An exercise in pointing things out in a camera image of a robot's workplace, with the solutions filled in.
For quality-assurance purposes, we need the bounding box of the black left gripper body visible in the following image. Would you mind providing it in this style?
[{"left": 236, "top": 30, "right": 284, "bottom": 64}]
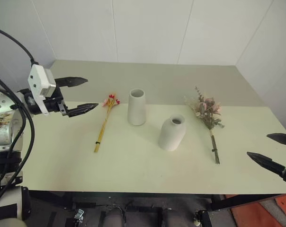
[{"left": 44, "top": 81, "right": 70, "bottom": 117}]

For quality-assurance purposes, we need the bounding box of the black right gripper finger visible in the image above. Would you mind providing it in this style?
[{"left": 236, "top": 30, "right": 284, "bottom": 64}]
[
  {"left": 246, "top": 151, "right": 286, "bottom": 177},
  {"left": 266, "top": 133, "right": 286, "bottom": 146}
]

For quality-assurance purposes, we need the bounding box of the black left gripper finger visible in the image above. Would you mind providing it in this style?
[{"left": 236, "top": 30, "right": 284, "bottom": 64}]
[
  {"left": 68, "top": 103, "right": 99, "bottom": 118},
  {"left": 54, "top": 76, "right": 89, "bottom": 89}
]

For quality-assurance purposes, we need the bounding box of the white conical vase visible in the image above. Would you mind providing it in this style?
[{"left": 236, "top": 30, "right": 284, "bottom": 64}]
[{"left": 127, "top": 88, "right": 147, "bottom": 126}]

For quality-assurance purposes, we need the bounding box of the white bottle-shaped vase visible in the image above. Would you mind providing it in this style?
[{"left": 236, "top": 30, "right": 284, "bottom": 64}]
[{"left": 157, "top": 114, "right": 187, "bottom": 152}]

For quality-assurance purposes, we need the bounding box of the yellow-stemmed red flower bunch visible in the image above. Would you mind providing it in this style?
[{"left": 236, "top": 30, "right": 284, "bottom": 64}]
[{"left": 93, "top": 93, "right": 121, "bottom": 153}]

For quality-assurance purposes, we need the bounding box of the orange floor mat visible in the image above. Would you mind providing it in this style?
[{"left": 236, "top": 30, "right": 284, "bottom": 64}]
[{"left": 224, "top": 193, "right": 286, "bottom": 227}]

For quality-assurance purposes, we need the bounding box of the dried pink flower bouquet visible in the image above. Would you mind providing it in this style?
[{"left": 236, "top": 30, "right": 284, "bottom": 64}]
[{"left": 183, "top": 86, "right": 225, "bottom": 165}]

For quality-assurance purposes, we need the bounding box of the silver metal clamp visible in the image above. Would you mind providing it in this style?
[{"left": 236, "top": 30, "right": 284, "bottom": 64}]
[{"left": 73, "top": 209, "right": 85, "bottom": 222}]

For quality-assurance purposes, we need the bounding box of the white robot body shell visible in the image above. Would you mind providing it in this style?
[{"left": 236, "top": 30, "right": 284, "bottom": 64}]
[{"left": 0, "top": 186, "right": 31, "bottom": 227}]

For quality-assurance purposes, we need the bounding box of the dark rounded shape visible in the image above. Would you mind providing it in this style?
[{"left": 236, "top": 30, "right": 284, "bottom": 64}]
[{"left": 102, "top": 208, "right": 125, "bottom": 227}]

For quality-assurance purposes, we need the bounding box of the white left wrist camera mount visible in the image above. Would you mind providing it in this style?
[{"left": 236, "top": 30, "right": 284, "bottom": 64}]
[{"left": 27, "top": 64, "right": 57, "bottom": 117}]

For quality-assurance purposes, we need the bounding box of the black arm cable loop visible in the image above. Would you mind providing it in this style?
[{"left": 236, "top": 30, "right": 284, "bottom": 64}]
[{"left": 0, "top": 70, "right": 36, "bottom": 209}]

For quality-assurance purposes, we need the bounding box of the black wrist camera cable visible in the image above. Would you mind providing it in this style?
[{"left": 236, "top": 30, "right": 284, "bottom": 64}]
[{"left": 0, "top": 26, "right": 41, "bottom": 66}]

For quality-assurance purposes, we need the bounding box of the black bracket with white caster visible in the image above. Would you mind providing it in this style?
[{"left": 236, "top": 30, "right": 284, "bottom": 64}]
[{"left": 193, "top": 209, "right": 213, "bottom": 227}]

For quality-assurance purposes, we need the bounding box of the black table frame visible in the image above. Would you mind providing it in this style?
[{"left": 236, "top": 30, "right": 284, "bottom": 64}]
[{"left": 28, "top": 190, "right": 285, "bottom": 211}]

